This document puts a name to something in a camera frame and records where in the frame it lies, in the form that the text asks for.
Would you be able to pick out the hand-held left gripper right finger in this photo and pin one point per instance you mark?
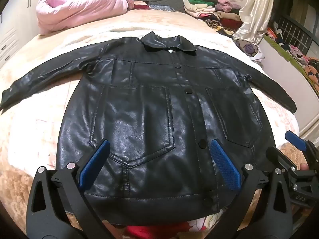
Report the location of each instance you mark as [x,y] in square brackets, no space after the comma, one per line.
[225,164]

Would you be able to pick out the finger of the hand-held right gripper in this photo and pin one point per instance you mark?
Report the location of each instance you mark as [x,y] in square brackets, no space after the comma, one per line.
[279,157]
[295,139]

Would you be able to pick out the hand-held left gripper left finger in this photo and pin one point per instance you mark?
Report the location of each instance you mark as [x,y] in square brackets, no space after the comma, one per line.
[96,161]

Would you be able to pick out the black leather jacket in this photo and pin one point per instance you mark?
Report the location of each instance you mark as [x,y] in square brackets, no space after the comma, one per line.
[149,104]

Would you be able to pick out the heap of colourful clothes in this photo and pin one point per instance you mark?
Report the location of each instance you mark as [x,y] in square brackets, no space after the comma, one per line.
[299,54]

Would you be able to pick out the bag of clothes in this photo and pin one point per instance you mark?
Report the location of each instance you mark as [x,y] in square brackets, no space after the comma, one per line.
[249,48]

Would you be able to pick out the pile of folded clothes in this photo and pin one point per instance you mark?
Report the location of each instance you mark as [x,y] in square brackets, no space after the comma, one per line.
[206,7]

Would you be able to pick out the person's right hand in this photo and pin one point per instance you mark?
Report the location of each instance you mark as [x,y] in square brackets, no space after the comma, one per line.
[303,166]

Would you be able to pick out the white side ledge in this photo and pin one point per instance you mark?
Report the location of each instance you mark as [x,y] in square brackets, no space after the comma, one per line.
[286,84]

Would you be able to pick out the floral printed cloth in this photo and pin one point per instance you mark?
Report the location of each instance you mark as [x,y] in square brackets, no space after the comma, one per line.
[205,225]

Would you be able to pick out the white orange printed blanket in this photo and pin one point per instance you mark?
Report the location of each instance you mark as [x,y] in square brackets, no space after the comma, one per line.
[44,119]

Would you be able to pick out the green cloth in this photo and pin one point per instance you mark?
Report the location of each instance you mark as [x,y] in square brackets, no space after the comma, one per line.
[281,52]

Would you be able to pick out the red cloth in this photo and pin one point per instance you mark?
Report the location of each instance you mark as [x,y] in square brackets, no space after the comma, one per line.
[154,231]

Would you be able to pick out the black lattice rack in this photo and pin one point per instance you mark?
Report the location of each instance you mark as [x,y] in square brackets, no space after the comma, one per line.
[294,32]

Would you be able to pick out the cream satin curtain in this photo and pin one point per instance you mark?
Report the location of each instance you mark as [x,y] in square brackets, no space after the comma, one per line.
[256,10]

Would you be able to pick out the pink quilt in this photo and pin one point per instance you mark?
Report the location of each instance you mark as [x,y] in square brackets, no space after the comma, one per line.
[82,7]

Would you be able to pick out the tan plush blanket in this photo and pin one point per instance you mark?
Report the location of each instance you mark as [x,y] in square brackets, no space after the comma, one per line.
[162,17]

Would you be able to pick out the dark red cushion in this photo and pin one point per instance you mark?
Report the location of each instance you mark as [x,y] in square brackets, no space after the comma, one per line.
[140,5]

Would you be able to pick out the white wardrobe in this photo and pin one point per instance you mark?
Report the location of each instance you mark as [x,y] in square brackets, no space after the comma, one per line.
[15,17]

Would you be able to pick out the blue patterned cloth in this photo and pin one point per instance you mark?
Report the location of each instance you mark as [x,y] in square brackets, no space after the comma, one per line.
[160,7]

